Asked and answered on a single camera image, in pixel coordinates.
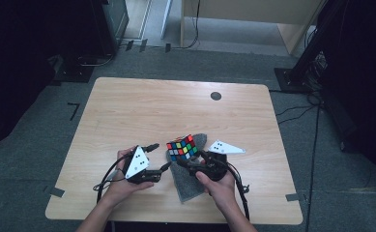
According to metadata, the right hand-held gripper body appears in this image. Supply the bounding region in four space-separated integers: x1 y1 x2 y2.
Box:
193 139 246 182

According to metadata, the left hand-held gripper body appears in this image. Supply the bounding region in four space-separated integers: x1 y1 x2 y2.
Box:
123 145 161 186

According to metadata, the multicoloured puzzle cube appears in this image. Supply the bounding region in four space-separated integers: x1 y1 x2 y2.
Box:
165 133 199 162

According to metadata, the grey cloth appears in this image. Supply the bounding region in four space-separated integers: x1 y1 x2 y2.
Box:
165 132 208 203

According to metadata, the person's left hand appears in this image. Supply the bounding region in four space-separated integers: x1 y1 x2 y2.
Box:
102 146 156 206

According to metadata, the person's right hand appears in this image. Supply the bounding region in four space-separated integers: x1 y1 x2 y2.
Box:
195 168 238 209

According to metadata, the black corner tape mark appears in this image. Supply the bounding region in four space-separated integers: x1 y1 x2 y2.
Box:
67 101 80 122

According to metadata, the black metal stand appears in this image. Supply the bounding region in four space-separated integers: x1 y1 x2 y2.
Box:
274 0 348 95

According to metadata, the black cabinet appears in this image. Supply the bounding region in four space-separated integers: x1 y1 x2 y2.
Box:
90 0 130 57

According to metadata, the light wooden cabinet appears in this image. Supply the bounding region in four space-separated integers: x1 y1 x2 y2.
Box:
180 0 326 55

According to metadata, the dark curtain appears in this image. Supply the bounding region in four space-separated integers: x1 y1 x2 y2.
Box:
317 0 376 188
0 0 97 153

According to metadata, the left hand-held gripper cable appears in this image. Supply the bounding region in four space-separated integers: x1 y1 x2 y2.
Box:
93 154 135 204

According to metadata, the hand-held gripper cable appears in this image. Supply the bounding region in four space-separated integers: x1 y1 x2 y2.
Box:
93 154 135 204
225 162 251 221

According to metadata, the right hand-held gripper cable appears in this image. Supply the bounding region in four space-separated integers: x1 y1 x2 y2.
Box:
225 162 251 221

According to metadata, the long black floor cable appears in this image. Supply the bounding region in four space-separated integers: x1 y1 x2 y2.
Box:
304 102 321 232

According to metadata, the black floor base plate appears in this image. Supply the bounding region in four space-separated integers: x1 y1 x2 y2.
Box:
51 54 96 84

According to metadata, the black hanging cable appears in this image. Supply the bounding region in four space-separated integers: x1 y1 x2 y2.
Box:
172 0 201 50

